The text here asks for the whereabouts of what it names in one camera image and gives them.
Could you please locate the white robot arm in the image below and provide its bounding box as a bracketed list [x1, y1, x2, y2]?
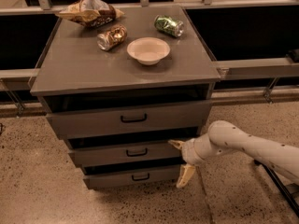
[168, 120, 299, 188]

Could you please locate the green soda can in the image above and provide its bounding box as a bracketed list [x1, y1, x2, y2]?
[154, 15, 184, 37]

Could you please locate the grey drawer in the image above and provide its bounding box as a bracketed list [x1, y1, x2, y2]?
[69, 141, 180, 167]
[83, 164, 180, 189]
[47, 101, 211, 139]

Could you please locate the white bowl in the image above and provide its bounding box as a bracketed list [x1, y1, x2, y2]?
[127, 37, 170, 65]

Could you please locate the grey top drawer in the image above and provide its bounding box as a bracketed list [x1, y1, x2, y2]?
[47, 101, 211, 139]

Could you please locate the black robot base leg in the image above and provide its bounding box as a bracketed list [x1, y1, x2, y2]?
[254, 161, 299, 217]

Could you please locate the grey three-drawer cabinet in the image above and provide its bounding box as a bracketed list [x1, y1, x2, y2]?
[31, 6, 220, 176]

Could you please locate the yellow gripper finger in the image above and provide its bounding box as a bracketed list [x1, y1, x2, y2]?
[176, 164, 195, 189]
[168, 140, 184, 150]

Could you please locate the gold soda can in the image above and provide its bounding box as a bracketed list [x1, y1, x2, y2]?
[97, 24, 127, 51]

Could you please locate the crumpled chip bag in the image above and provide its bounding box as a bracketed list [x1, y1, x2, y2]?
[56, 0, 124, 28]

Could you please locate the grey bottom drawer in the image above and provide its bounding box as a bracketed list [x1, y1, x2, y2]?
[83, 164, 180, 189]

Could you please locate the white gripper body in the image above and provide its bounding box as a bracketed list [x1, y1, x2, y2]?
[181, 138, 204, 165]

